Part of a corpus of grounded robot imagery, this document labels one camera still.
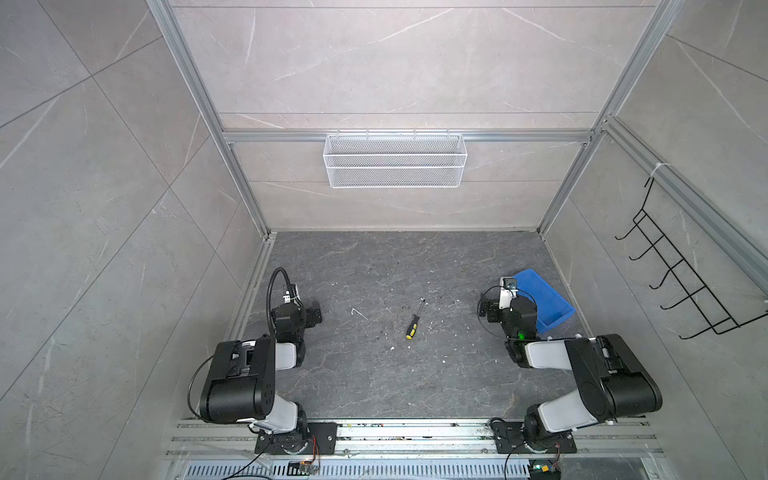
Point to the black wire hook rack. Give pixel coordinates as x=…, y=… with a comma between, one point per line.
x=696, y=292

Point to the blue plastic bin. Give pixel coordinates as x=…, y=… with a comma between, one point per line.
x=552, y=308

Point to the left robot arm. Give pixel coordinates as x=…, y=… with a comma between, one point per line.
x=240, y=384

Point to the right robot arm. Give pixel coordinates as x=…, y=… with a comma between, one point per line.
x=610, y=381

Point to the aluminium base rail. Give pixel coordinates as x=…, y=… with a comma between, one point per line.
x=416, y=449

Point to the yellow black screwdriver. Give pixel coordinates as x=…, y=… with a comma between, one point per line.
x=414, y=321

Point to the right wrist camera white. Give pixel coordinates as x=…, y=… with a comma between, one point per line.
x=508, y=292

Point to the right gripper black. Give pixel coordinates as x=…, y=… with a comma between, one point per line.
x=494, y=309

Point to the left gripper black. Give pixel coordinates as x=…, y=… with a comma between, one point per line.
x=311, y=318

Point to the white wire mesh basket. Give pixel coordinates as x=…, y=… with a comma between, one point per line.
x=368, y=161

